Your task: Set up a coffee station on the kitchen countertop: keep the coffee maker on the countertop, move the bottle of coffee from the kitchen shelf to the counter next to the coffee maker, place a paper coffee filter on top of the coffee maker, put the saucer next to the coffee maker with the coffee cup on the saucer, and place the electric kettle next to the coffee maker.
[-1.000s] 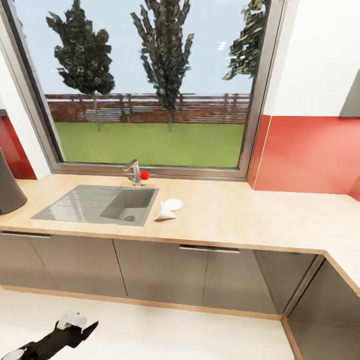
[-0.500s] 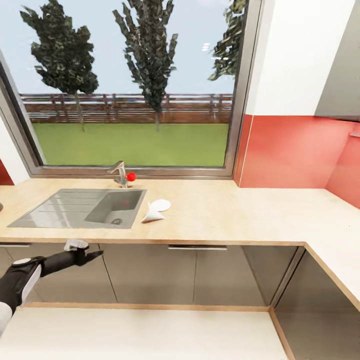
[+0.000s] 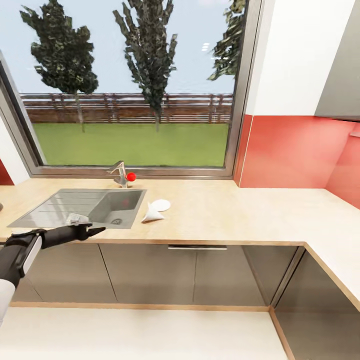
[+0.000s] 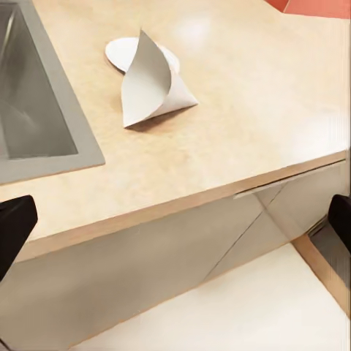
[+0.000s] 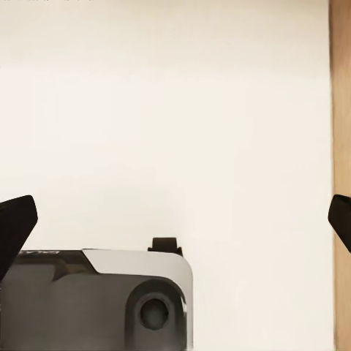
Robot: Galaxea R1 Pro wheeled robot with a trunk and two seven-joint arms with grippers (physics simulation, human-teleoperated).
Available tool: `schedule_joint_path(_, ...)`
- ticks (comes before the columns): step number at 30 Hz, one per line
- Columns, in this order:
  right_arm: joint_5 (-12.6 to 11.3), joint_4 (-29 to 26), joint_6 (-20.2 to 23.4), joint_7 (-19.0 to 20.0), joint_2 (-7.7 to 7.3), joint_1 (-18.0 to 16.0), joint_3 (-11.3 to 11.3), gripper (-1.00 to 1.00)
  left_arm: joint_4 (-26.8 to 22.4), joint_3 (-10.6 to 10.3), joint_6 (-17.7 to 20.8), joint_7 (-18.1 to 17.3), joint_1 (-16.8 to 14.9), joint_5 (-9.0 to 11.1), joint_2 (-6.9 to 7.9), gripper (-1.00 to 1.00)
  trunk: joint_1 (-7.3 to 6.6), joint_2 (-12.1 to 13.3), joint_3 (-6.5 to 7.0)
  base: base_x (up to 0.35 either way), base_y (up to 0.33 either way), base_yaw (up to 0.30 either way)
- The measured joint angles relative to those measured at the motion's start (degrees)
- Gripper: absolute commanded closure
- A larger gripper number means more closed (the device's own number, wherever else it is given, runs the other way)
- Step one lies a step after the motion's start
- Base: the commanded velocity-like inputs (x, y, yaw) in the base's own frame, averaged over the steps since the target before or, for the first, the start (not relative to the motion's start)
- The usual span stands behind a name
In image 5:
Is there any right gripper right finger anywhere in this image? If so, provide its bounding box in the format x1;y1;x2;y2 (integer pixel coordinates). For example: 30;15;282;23
328;194;351;253

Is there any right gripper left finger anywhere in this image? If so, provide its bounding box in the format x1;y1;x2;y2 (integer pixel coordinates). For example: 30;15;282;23
0;195;38;283

